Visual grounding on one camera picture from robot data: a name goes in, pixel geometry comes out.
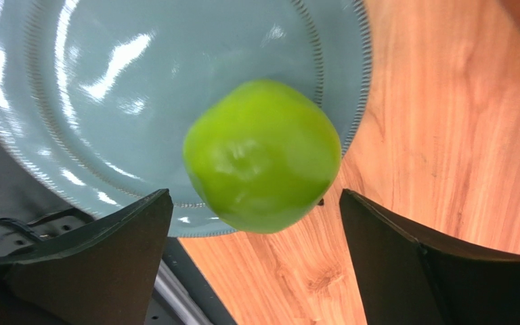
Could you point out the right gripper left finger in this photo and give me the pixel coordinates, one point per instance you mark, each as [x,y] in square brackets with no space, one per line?
[100,273]

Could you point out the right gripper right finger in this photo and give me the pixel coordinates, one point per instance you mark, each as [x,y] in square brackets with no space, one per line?
[408,273]

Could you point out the green fake apple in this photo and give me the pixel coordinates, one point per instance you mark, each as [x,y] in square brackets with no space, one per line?
[262,157]

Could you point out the grey-blue round plate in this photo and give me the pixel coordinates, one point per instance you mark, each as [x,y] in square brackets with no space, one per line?
[96,96]

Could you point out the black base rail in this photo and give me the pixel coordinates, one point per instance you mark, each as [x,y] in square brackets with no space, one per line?
[182,294]

